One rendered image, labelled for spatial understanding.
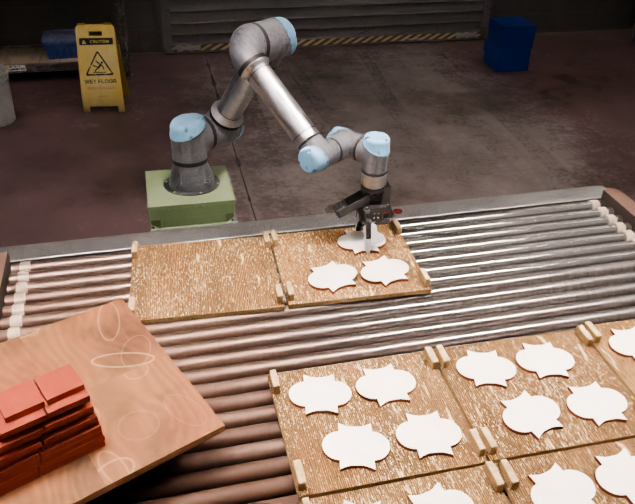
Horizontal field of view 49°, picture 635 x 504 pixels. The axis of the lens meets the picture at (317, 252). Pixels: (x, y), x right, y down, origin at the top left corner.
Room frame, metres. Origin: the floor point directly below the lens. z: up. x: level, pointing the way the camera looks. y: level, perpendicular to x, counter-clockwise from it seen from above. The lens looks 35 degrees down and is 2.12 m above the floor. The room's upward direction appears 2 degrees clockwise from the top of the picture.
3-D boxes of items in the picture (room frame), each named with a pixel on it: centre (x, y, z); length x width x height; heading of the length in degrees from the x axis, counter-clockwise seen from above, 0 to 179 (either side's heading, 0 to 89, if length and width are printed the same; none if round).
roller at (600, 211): (1.83, -0.07, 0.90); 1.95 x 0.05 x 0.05; 105
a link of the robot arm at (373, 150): (1.78, -0.15, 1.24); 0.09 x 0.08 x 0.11; 51
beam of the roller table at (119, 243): (1.94, -0.04, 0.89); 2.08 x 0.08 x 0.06; 105
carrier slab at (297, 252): (1.69, -0.09, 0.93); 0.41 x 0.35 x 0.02; 103
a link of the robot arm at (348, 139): (1.83, -0.07, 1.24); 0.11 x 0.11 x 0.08; 51
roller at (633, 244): (1.63, -0.12, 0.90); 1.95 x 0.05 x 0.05; 105
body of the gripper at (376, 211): (1.78, -0.16, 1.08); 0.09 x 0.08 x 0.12; 103
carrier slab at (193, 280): (1.59, 0.32, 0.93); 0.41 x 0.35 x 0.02; 102
